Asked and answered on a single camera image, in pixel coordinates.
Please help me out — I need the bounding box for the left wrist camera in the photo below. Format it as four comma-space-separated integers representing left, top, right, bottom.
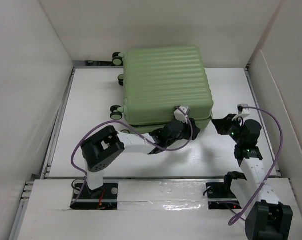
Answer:
173, 105, 190, 124

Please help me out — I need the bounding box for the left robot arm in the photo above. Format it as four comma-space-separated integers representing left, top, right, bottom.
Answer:
81, 118, 200, 198

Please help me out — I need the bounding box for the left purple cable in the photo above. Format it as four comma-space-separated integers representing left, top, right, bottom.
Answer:
70, 107, 194, 208

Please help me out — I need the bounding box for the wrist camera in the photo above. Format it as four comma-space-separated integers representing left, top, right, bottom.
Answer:
173, 105, 190, 124
232, 103, 250, 121

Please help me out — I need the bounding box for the green hard-shell suitcase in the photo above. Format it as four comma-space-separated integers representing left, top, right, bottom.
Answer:
110, 45, 214, 134

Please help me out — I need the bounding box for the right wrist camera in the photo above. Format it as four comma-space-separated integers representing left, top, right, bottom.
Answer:
232, 103, 250, 121

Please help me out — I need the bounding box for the purple cable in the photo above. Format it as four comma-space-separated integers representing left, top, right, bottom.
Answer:
227, 106, 284, 227
70, 107, 194, 208

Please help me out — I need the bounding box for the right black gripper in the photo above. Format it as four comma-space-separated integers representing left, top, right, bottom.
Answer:
211, 114, 243, 145

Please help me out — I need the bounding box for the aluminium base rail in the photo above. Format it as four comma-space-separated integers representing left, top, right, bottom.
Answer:
20, 176, 296, 212

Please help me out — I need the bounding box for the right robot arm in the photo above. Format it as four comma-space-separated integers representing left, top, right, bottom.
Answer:
212, 114, 293, 240

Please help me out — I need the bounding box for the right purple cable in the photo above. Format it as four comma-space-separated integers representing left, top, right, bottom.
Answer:
227, 106, 284, 227

